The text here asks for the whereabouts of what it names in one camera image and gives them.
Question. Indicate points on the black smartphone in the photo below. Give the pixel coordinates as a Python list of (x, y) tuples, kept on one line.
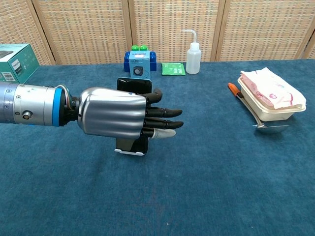
[(134, 84)]

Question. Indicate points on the metal ladle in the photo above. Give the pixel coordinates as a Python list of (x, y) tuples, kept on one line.
[(270, 129)]

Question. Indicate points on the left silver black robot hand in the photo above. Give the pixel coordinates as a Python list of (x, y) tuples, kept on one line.
[(113, 113)]

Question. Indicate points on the green sachet packet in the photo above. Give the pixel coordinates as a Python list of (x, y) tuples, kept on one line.
[(173, 68)]

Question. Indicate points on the woven rattan folding screen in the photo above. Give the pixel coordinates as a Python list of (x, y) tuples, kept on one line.
[(172, 27)]

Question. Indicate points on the white plastic squeeze bottle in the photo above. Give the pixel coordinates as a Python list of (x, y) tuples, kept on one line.
[(193, 60)]

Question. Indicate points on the pink white wrapped package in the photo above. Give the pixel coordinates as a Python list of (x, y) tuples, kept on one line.
[(270, 88)]

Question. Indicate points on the orange marker pen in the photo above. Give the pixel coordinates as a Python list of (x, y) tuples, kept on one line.
[(234, 89)]

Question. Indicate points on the teal cardboard product box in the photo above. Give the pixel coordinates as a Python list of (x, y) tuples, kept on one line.
[(14, 66)]

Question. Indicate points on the cream plastic food container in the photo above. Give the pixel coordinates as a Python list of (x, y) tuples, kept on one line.
[(270, 111)]

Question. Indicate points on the white phone stand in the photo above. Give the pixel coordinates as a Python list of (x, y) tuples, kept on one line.
[(129, 152)]

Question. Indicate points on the light blue speaker box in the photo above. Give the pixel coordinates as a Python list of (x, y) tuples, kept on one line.
[(140, 68)]

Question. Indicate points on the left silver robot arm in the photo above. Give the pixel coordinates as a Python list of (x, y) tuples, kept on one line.
[(32, 104)]

